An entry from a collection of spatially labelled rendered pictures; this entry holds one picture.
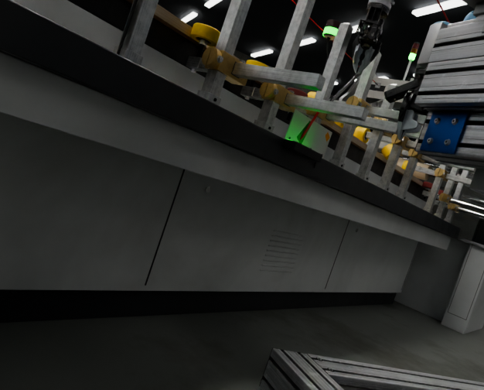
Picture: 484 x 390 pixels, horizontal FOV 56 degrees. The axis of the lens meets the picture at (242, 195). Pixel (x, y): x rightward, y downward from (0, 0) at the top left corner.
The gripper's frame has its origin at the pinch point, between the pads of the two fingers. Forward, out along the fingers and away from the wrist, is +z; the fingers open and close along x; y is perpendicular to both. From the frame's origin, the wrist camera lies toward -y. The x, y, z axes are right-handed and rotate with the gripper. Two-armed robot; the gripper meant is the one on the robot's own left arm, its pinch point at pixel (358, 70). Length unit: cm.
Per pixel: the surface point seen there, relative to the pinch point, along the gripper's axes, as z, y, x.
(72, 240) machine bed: 77, 51, -48
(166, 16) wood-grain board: 12, 48, -45
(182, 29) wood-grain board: 13, 42, -42
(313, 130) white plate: 23.5, 2.8, -6.9
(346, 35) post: -10.0, 1.5, -7.2
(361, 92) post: 1.3, -21.6, 0.3
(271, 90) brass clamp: 19.9, 28.3, -16.6
